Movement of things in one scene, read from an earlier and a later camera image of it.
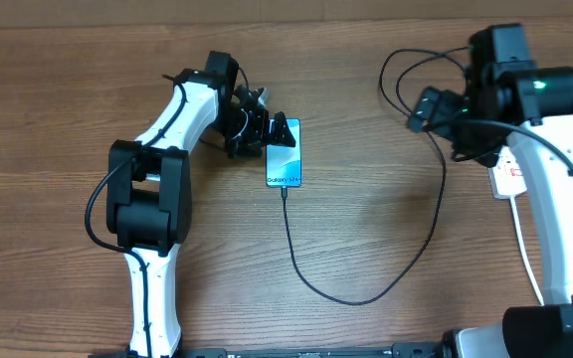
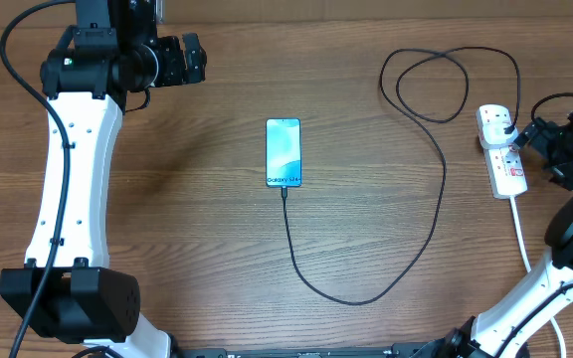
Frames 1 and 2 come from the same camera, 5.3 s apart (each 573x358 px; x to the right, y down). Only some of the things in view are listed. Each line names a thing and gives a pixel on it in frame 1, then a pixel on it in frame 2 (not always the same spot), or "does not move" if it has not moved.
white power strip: (506, 176) does not move
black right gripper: (439, 108) -> (568, 171)
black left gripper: (257, 134) -> (196, 59)
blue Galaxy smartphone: (284, 163) does not move
